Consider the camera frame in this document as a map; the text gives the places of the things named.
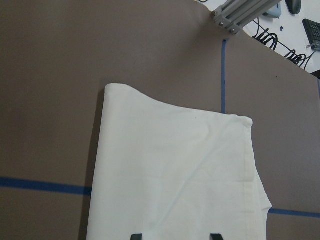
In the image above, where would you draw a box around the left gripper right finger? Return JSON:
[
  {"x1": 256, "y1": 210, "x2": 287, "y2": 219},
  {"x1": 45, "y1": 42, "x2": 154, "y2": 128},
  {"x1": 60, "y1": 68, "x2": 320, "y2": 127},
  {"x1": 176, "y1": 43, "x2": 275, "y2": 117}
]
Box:
[{"x1": 210, "y1": 233, "x2": 224, "y2": 240}]

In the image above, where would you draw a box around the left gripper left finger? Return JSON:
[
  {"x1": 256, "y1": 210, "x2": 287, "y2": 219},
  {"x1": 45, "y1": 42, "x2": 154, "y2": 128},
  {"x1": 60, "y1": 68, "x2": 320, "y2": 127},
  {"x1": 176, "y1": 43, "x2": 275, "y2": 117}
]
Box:
[{"x1": 130, "y1": 233, "x2": 143, "y2": 240}]

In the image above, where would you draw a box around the cream long-sleeve cat shirt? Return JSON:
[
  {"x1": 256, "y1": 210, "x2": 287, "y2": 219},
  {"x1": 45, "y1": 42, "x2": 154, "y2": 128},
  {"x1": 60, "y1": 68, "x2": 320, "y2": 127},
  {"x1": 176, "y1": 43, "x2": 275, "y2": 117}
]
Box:
[{"x1": 86, "y1": 83, "x2": 272, "y2": 240}]

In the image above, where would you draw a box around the black keyboard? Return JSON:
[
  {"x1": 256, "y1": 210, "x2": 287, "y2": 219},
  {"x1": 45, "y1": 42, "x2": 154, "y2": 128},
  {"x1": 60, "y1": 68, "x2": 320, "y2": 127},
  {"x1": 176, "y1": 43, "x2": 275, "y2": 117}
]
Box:
[{"x1": 302, "y1": 18, "x2": 320, "y2": 52}]

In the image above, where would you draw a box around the black computer mouse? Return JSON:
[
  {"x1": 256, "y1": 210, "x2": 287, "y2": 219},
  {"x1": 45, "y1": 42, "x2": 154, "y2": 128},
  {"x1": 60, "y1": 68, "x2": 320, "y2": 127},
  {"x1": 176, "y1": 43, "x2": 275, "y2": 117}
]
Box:
[{"x1": 285, "y1": 0, "x2": 302, "y2": 15}]

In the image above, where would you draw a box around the aluminium frame post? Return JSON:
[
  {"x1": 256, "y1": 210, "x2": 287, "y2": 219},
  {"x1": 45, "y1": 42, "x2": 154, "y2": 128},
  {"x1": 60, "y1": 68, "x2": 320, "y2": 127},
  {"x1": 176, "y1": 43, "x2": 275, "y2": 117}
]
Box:
[{"x1": 211, "y1": 0, "x2": 281, "y2": 35}]

